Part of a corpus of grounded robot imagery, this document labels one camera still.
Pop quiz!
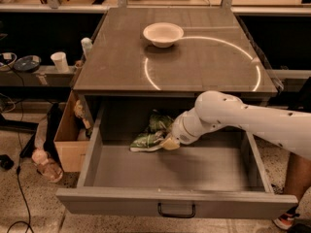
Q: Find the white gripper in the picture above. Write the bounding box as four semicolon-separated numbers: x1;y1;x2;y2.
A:
160;113;197;150

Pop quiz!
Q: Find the green jalapeno chip bag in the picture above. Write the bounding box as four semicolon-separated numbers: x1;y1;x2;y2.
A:
129;110;174;152

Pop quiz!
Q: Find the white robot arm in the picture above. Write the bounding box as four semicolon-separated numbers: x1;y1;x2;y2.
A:
160;91;311;159

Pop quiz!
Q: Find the grey open top drawer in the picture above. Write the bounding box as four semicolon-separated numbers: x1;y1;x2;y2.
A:
56;97;296;219

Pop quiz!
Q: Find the grey counter cabinet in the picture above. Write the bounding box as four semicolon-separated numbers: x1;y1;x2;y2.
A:
74;7;277;120

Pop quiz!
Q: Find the cardboard box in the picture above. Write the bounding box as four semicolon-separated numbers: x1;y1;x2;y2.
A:
54;91;91;172

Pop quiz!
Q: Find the white paper bowl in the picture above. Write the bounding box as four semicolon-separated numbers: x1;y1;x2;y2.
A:
143;22;184;48

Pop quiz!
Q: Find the clear plastic bottle on floor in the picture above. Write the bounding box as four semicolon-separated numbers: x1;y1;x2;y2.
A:
32;149;63;183

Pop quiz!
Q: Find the white plastic bottle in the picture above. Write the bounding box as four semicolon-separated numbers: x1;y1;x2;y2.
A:
81;38;92;58

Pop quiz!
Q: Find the person leg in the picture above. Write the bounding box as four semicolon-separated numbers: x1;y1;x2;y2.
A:
284;153;311;201

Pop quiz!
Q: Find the orange white sneaker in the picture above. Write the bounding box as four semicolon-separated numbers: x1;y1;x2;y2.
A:
273;207;299;230

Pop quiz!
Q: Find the white paper cup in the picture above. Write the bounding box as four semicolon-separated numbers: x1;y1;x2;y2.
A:
51;51;69;73

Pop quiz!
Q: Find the grey low shelf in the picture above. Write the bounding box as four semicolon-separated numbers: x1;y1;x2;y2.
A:
0;66;76;87

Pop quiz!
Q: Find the dark round plate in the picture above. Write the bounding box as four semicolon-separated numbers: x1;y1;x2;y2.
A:
14;55;41;73

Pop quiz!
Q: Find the small black floor object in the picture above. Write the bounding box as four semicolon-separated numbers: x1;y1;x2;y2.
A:
0;154;14;170

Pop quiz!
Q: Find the white bowl with items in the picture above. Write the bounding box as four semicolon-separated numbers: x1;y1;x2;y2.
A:
0;52;17;72

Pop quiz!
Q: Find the black drawer handle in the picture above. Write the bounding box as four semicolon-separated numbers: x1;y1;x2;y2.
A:
157;203;196;218

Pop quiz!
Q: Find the black cable on floor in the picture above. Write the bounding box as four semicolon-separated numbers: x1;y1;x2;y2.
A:
6;61;35;233

